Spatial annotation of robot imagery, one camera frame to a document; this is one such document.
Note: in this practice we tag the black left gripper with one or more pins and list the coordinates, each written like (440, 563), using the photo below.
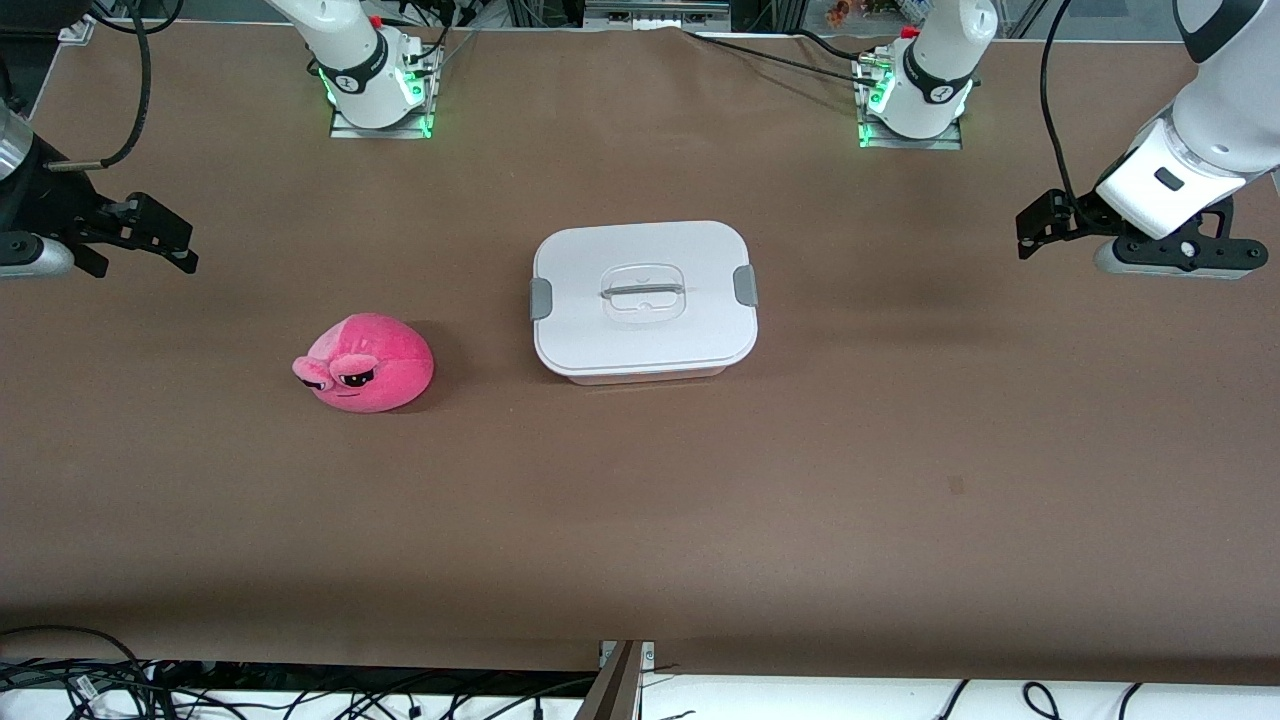
(1083, 213)

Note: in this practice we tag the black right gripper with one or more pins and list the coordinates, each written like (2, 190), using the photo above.
(45, 202)

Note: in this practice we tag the pink plush toy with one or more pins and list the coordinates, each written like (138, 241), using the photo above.
(375, 350)

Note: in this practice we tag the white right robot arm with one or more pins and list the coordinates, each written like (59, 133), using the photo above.
(350, 50)

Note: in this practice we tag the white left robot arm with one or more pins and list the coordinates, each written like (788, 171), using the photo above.
(935, 60)

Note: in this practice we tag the white plastic box base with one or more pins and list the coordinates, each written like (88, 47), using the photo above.
(650, 379)

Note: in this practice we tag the grey background device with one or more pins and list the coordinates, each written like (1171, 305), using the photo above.
(655, 10)

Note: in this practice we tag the brown table cover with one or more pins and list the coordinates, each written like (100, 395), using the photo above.
(640, 520)

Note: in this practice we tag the aluminium frame profile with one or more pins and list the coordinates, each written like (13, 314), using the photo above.
(76, 28)

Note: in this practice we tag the small metal bracket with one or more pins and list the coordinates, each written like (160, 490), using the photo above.
(650, 655)

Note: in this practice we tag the brown wooden post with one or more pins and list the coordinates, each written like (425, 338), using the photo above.
(610, 695)

